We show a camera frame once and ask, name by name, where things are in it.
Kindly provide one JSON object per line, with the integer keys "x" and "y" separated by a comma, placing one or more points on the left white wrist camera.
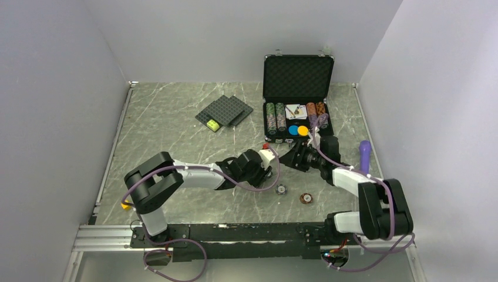
{"x": 266, "y": 155}

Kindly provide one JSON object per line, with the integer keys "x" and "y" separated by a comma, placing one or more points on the dark foam pad top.
{"x": 224, "y": 111}

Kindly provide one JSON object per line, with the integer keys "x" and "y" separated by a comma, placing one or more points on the black base frame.
{"x": 307, "y": 240}

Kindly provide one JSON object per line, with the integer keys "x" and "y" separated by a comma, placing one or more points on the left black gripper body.
{"x": 256, "y": 177}

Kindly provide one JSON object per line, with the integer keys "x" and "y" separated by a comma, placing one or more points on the yellow-green dice block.
{"x": 213, "y": 125}

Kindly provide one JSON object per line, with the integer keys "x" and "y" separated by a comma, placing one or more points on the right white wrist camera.
{"x": 314, "y": 140}

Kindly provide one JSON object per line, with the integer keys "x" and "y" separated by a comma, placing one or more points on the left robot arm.
{"x": 152, "y": 183}

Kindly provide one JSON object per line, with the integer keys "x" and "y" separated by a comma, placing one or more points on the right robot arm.
{"x": 383, "y": 210}

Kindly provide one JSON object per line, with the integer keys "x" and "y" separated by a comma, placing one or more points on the yellow dealer button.
{"x": 302, "y": 131}

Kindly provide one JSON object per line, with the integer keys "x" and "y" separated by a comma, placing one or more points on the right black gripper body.
{"x": 308, "y": 157}

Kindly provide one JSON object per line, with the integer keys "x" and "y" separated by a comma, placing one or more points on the small yellow object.
{"x": 126, "y": 205}

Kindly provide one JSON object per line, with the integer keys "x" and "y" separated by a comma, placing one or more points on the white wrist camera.
{"x": 266, "y": 155}
{"x": 314, "y": 140}

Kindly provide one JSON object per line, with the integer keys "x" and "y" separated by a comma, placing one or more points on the purple chip stack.
{"x": 312, "y": 121}

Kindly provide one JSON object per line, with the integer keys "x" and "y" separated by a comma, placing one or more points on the grey chip stack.
{"x": 271, "y": 124}

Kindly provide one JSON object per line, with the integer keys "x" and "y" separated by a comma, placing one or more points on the purple cylinder object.
{"x": 365, "y": 150}

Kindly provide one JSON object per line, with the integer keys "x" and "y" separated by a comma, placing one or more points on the black poker case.
{"x": 295, "y": 79}

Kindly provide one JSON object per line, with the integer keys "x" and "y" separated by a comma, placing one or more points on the dark green chip stack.
{"x": 280, "y": 110}

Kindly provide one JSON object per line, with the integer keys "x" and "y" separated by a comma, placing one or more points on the red chip stack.
{"x": 311, "y": 109}

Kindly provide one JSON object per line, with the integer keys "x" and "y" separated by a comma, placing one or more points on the small chip stack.
{"x": 323, "y": 122}

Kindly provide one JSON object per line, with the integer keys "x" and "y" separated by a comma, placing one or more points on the playing cards deck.
{"x": 295, "y": 111}

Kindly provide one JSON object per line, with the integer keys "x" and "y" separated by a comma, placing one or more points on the purple-grey chip stack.
{"x": 281, "y": 123}

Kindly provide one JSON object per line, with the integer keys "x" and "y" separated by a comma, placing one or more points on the blue dealer button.
{"x": 293, "y": 130}

